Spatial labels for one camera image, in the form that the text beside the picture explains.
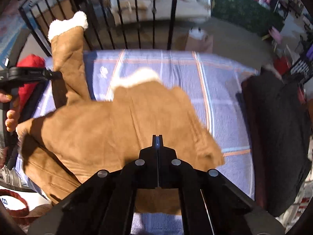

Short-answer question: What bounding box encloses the left hand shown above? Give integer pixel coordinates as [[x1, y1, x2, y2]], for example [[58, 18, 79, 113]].
[[0, 90, 20, 132]]

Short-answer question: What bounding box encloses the red garment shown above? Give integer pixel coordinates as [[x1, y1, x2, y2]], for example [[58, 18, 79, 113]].
[[17, 54, 45, 111]]

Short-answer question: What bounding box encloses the brown suede shearling coat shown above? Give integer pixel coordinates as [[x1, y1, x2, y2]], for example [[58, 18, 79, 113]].
[[16, 11, 224, 203]]

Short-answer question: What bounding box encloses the dark green hedge panel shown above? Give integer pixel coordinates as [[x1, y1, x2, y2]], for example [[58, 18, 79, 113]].
[[211, 0, 284, 36]]

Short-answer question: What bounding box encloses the pink stool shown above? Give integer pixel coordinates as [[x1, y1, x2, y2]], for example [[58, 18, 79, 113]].
[[261, 27, 283, 44]]

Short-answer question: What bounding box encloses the black iron bed railing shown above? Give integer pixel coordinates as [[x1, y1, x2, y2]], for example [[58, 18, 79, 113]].
[[18, 0, 181, 57]]

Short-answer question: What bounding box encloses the plaid lilac bed sheet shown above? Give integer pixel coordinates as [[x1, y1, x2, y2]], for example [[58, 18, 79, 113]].
[[14, 49, 260, 235]]

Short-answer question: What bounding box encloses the brown cardboard box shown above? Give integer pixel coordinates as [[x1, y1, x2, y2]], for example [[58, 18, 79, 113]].
[[183, 28, 213, 54]]

